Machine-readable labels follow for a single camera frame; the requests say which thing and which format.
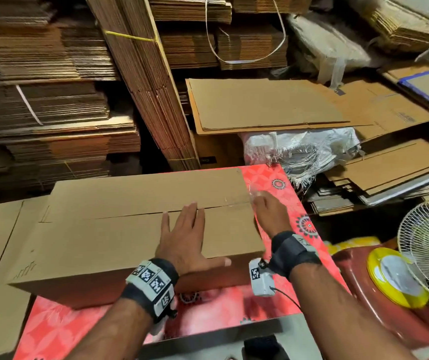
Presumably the low pile of cardboard sheets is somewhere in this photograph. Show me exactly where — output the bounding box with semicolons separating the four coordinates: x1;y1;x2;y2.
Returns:
304;138;429;216

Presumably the person's right forearm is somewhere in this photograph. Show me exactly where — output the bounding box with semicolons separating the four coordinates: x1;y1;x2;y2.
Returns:
288;262;418;360

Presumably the white plastic strap loop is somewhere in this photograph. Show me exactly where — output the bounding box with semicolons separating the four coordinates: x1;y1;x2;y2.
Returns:
204;0;288;66

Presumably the person's left forearm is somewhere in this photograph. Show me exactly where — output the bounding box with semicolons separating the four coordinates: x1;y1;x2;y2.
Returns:
64;297;156;360

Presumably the white woven sack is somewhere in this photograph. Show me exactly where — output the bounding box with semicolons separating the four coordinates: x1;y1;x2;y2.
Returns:
240;127;363;188

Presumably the person's left hand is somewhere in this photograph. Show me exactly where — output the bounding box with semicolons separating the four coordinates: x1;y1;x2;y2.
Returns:
154;202;233;278

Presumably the red plastic stool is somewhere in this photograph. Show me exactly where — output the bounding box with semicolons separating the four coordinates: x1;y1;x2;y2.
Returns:
333;236;429;350

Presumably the yellow-tied cardboard bundle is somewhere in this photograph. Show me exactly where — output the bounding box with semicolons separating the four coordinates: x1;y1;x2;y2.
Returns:
85;0;201;172

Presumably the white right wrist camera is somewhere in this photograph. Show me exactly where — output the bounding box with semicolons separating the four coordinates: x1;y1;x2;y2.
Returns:
248;257;277;299

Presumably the dark brown cardboard box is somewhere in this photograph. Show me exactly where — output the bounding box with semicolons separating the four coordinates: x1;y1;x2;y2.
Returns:
192;133;246;170

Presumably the wall of cardboard stacks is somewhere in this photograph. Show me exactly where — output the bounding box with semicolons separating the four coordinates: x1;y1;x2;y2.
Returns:
0;0;429;194

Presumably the person's right hand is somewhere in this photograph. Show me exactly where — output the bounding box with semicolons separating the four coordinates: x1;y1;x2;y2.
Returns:
250;189;294;239

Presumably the black right wrist strap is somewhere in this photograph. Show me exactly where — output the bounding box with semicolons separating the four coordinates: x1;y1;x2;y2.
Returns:
267;230;323;279

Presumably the white plastic sack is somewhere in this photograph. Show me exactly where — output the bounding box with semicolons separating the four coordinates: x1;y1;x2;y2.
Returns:
288;11;388;87

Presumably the white wire-guard fan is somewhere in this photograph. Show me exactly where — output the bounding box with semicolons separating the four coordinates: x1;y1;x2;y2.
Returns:
396;194;429;311

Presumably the red patterned table cloth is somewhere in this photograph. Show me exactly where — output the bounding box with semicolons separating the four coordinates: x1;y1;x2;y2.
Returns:
12;162;351;360

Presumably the yellow round disc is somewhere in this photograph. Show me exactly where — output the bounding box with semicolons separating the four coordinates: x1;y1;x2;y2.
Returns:
366;246;429;310

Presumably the black right camera cable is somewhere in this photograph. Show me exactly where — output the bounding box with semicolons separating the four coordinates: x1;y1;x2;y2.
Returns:
273;285;306;312

